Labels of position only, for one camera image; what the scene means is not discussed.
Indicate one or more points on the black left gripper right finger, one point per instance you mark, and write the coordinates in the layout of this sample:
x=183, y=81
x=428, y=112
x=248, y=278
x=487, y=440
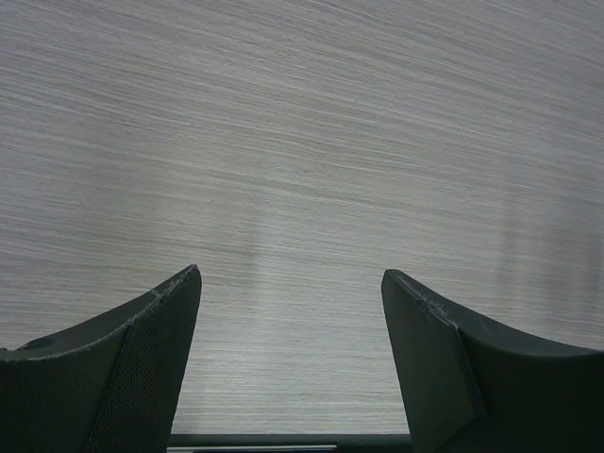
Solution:
x=472, y=384

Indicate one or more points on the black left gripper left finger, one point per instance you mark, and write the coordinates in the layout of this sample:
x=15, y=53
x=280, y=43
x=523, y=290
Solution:
x=109, y=384

